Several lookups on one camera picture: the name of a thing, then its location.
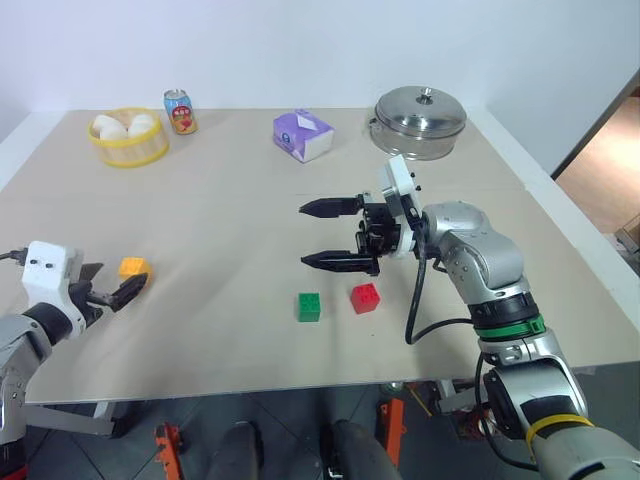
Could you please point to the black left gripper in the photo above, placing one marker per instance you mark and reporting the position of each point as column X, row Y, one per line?
column 89, row 302

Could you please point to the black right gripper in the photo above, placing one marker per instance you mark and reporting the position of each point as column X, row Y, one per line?
column 380, row 230

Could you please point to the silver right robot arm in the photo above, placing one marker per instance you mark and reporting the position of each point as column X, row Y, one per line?
column 495, row 265

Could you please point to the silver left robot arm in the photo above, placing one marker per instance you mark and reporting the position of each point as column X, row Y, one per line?
column 20, row 340

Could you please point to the yellow toy cube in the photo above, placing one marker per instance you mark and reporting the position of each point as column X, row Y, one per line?
column 134, row 267

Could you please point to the red toy cube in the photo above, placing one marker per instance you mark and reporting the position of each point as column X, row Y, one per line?
column 365, row 299

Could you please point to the green toy cube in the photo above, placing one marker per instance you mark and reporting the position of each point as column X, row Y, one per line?
column 309, row 309

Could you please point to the purple tissue pack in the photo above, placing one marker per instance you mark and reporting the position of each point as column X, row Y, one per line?
column 300, row 137

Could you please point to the yellow bamboo steamer basket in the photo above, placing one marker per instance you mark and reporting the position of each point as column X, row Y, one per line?
column 135, row 150

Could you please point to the white steamed bun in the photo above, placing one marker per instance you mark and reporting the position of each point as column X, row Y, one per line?
column 104, row 123
column 141, row 125
column 113, row 132

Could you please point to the stainless steel pot lid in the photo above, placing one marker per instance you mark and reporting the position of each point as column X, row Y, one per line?
column 420, row 112

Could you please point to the orange clamp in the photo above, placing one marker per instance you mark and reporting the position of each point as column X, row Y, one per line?
column 167, row 447
column 394, row 430

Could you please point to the blue and orange drink can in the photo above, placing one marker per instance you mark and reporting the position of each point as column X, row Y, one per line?
column 181, row 114

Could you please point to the dark rounded shape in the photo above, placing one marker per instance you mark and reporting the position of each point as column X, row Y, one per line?
column 235, row 452
column 357, row 452

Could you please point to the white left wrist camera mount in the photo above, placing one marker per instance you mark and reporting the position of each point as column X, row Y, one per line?
column 45, row 272

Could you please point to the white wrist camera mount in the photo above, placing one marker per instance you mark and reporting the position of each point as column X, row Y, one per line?
column 45, row 272
column 397, row 182

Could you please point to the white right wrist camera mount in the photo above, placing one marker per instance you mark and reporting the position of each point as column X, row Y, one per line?
column 397, row 182

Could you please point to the grey metal table bracket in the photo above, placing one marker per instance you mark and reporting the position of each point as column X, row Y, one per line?
column 75, row 419
column 452, row 397

